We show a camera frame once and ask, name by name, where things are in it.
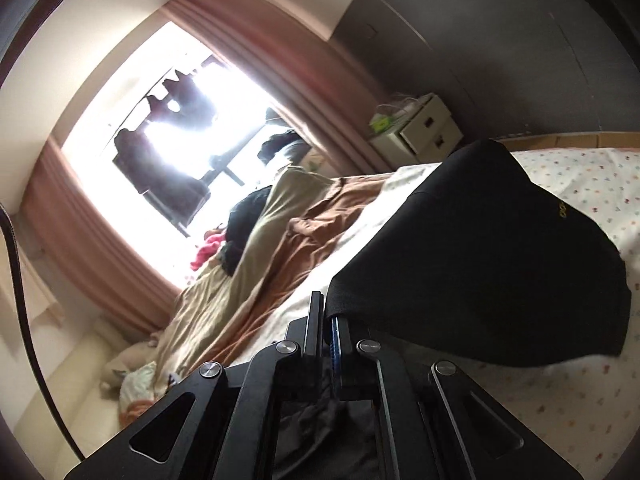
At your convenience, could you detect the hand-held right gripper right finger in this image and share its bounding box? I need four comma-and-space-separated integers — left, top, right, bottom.
327, 314, 586, 480

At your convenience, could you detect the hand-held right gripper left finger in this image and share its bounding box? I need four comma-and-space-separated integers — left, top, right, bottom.
64, 291, 326, 480

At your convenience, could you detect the black garment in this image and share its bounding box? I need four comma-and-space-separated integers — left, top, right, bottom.
274, 139, 632, 480

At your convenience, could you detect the black clothes pile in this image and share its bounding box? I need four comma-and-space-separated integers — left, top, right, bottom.
222, 191, 273, 277

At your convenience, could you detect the dark clothes heap by window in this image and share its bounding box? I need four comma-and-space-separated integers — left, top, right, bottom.
259, 129, 310, 166

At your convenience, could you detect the brown blanket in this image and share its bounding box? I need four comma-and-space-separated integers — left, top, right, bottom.
200, 177, 386, 361

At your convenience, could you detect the beige blanket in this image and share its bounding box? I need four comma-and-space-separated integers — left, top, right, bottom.
155, 165, 336, 386

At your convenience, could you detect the pink cloth item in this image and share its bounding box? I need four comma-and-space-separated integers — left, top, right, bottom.
189, 232, 226, 271

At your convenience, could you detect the green tissue box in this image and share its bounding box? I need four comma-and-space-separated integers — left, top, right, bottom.
369, 112, 401, 136

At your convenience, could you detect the long dark hanging garment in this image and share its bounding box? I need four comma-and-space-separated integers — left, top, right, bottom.
112, 127, 211, 216

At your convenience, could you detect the white nightstand with drawers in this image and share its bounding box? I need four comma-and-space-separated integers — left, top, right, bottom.
370, 92, 463, 165

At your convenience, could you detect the pink curtain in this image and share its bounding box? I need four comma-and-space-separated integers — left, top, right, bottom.
20, 137, 181, 336
165, 0, 396, 173

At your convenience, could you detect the dotted white bed sheet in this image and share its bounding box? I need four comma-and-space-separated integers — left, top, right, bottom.
235, 147, 640, 480

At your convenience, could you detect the cream padded headboard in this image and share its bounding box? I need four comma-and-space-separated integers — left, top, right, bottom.
20, 320, 166, 456

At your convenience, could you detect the short dark hanging garment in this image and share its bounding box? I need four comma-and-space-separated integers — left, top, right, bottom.
145, 70, 221, 131

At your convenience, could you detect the grey wardrobe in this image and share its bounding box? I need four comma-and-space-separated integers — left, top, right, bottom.
330, 0, 640, 141

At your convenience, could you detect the black cable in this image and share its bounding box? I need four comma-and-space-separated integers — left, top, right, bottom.
0, 205, 86, 461

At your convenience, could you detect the wooden bed frame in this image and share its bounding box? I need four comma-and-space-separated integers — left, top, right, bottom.
487, 132, 640, 153

